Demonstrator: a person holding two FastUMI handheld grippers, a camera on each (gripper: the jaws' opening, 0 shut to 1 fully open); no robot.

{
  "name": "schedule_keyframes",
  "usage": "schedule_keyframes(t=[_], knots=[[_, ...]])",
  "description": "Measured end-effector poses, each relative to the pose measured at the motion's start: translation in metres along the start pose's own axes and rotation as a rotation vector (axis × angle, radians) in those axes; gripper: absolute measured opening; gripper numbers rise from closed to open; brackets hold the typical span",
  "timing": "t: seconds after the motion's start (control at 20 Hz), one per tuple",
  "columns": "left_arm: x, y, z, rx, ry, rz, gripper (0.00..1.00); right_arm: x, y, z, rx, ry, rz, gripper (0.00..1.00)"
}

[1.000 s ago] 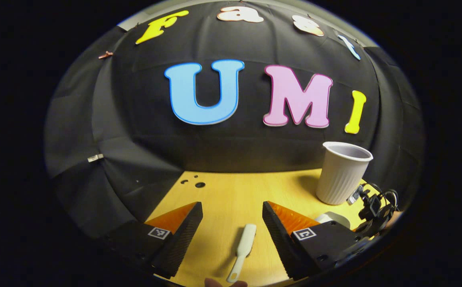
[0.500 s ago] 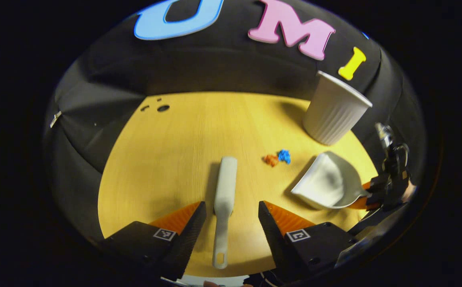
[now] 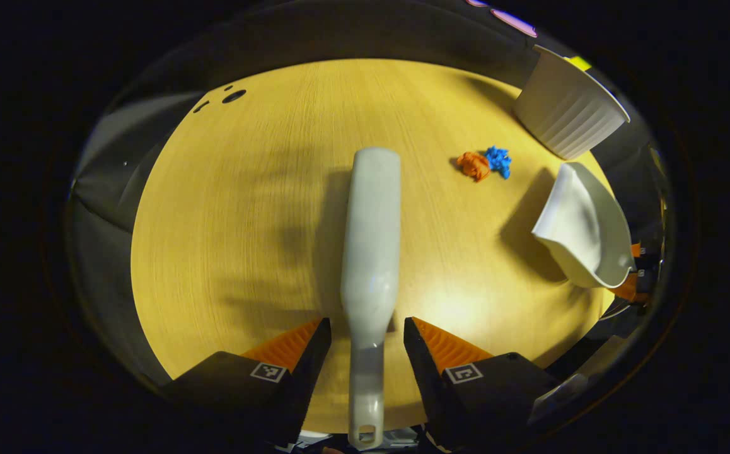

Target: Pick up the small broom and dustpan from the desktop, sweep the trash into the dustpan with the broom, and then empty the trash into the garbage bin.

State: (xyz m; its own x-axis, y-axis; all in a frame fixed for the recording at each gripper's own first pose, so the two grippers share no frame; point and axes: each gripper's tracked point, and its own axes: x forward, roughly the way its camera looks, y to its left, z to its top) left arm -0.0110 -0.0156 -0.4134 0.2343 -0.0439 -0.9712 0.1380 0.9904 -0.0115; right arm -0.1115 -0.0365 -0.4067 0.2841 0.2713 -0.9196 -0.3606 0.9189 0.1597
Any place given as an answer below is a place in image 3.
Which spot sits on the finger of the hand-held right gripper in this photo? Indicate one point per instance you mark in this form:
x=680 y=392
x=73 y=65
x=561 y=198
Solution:
x=640 y=255
x=635 y=289

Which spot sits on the white ribbed garbage bin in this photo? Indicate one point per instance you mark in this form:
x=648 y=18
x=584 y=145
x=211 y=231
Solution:
x=567 y=113

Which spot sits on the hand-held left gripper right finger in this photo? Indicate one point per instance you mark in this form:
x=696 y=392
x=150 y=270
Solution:
x=425 y=378

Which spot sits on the blue trash piece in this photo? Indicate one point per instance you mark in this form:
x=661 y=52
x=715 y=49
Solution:
x=499 y=161

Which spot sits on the white dustpan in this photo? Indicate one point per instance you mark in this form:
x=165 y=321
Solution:
x=585 y=227

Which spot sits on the wooden desktop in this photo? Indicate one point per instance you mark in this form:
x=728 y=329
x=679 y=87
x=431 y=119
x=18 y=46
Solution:
x=226 y=221

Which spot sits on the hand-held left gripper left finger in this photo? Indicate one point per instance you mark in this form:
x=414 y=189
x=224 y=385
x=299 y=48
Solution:
x=311 y=372

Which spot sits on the orange trash piece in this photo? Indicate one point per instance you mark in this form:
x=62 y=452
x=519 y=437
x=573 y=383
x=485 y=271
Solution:
x=473 y=166

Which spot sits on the small white broom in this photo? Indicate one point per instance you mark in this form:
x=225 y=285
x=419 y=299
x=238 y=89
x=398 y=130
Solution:
x=371 y=252

